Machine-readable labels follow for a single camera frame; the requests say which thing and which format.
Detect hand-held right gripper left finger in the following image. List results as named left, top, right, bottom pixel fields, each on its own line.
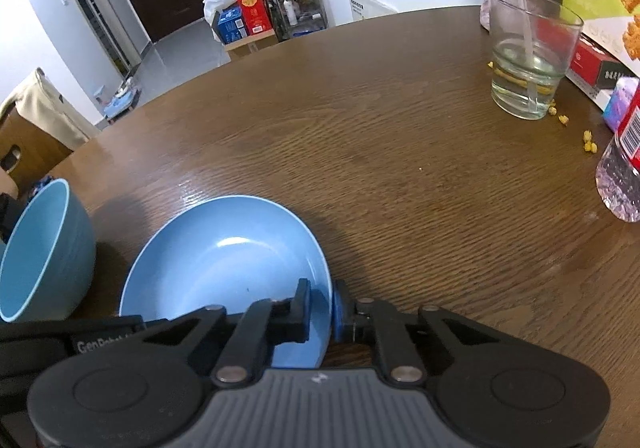
left=142, top=278, right=312, bottom=386

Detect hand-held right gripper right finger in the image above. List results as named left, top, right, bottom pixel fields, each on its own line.
left=331, top=280, right=501, bottom=386

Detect blue deep bowl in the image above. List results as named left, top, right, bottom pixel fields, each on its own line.
left=0, top=178, right=97, bottom=324

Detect blue shallow plate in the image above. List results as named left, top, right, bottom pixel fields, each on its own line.
left=119, top=195, right=335, bottom=370

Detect black cylinder cup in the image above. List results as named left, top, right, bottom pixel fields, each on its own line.
left=0, top=193, right=23, bottom=241

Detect cardboard box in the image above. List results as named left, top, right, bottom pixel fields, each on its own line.
left=222, top=29, right=278, bottom=63

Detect blue carton box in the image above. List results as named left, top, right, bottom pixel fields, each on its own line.
left=217, top=5, right=250, bottom=44

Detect yellow snack crumbs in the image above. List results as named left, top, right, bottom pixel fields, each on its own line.
left=547, top=98, right=599, bottom=155

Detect tall red box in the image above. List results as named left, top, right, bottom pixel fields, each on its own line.
left=235, top=0, right=271, bottom=35

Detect metal storage cart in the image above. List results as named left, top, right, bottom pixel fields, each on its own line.
left=262, top=0, right=330, bottom=41

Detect red label water bottle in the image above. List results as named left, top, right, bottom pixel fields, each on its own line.
left=595, top=88, right=640, bottom=224

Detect white plastic bag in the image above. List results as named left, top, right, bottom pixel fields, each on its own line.
left=202, top=0, right=238, bottom=41

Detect grey framed inner door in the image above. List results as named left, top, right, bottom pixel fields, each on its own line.
left=50, top=0, right=146, bottom=76

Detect clear drinking glass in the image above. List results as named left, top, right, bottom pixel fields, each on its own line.
left=487, top=0, right=585, bottom=121

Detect clear drinking straw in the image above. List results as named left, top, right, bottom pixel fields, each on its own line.
left=509, top=0, right=541, bottom=111

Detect white purple tissue pack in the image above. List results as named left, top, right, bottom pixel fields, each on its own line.
left=602, top=77, right=640, bottom=134

